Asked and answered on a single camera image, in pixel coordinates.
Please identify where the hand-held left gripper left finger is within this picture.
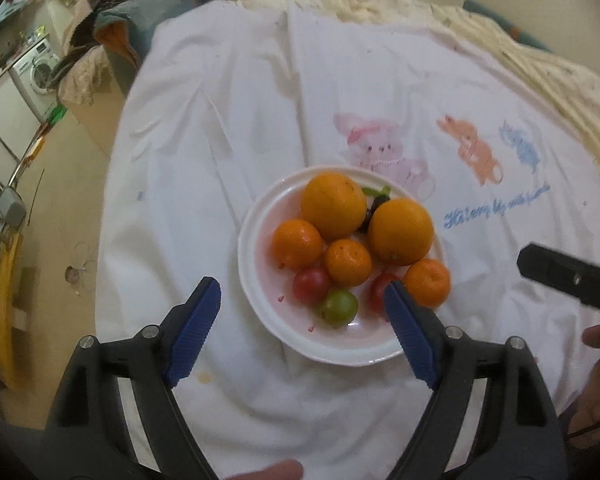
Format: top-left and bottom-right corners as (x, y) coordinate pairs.
(45, 276), (222, 480)

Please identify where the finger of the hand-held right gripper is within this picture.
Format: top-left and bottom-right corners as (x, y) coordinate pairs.
(517, 243), (600, 312)

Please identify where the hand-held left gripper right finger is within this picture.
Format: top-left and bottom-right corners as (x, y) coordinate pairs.
(384, 281), (569, 480)

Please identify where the red tomato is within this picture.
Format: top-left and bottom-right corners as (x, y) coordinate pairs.
(368, 272), (402, 314)
(292, 266), (332, 305)

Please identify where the small tangerine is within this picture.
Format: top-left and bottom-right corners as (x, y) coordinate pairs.
(324, 239), (374, 289)
(271, 219), (325, 270)
(403, 258), (452, 308)

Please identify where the pink strawberry-pattern bowl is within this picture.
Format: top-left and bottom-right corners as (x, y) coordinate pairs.
(237, 164), (451, 365)

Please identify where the green tomato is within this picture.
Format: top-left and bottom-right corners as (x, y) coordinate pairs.
(319, 289), (359, 329)

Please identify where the large orange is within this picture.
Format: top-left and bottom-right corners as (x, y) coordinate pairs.
(300, 172), (369, 241)
(369, 197), (435, 267)

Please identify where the person's right forearm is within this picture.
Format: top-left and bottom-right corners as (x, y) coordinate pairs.
(559, 354), (600, 457)

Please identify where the person's left hand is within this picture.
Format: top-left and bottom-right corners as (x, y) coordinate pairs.
(224, 459), (304, 480)

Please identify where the white cartoon-print cloth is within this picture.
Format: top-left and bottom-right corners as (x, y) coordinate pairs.
(95, 0), (600, 480)

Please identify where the yellow stool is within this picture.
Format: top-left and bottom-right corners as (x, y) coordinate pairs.
(0, 220), (30, 388)

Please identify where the cream textured blanket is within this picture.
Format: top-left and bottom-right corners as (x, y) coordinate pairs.
(239, 0), (600, 211)

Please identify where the grey plastic item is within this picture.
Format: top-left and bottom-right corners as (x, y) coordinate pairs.
(0, 187), (27, 232)

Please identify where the white cabinet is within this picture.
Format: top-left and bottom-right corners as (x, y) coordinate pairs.
(0, 74), (47, 163)

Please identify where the white washing machine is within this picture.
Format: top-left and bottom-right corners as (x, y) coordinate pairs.
(7, 35), (65, 117)

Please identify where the pile of clothes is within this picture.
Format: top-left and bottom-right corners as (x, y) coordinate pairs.
(56, 0), (243, 107)

